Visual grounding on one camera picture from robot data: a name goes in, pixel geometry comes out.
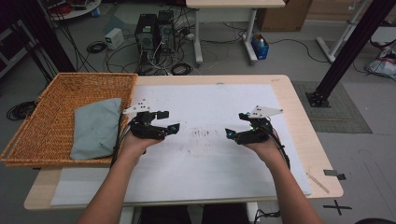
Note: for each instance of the black tape piece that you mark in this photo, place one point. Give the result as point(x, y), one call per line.
point(330, 172)

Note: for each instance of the blue box with bottle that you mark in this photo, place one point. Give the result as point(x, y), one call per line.
point(260, 51)

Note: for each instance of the wicker basket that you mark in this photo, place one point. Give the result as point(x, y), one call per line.
point(46, 124)

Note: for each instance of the black tape cross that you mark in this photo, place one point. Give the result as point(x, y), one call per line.
point(337, 207)

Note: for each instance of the small black computer tower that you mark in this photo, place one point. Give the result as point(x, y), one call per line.
point(166, 31)

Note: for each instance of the grey printed T-shirt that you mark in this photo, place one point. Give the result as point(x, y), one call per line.
point(96, 130)

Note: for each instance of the thin wooden stick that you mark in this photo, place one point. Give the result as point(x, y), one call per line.
point(317, 183)

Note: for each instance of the white foam mat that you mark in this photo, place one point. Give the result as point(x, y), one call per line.
point(202, 161)

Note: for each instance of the black metal post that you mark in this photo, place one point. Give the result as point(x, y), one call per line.
point(351, 46)
point(46, 34)

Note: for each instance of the white plastic bag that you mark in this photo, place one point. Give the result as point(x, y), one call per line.
point(384, 65)

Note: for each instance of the person's dark pants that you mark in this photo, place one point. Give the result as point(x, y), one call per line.
point(224, 214)

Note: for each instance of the person's right hand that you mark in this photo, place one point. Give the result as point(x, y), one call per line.
point(269, 154)

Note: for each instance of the large black computer tower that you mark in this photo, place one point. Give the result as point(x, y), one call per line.
point(145, 37)

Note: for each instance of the dark rounded object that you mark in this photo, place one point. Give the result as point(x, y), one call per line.
point(373, 221)

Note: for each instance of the round white table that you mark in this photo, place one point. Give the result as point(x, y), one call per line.
point(77, 13)

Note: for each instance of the white-legged desk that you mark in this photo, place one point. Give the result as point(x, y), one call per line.
point(233, 3)

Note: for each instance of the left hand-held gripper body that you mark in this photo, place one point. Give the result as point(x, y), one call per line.
point(144, 130)

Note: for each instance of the person's left hand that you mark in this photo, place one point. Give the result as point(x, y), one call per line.
point(134, 147)

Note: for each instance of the white metal stand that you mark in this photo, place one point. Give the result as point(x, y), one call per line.
point(337, 43)

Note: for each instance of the white power supply box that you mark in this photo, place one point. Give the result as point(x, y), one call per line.
point(113, 39)

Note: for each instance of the cardboard box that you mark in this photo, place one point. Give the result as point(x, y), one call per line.
point(283, 17)

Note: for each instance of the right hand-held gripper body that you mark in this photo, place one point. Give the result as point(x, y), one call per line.
point(255, 137)

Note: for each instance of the dark metal rack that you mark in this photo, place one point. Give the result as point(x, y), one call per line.
point(12, 43)

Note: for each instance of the grey floor mat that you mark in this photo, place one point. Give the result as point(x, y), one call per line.
point(342, 115)

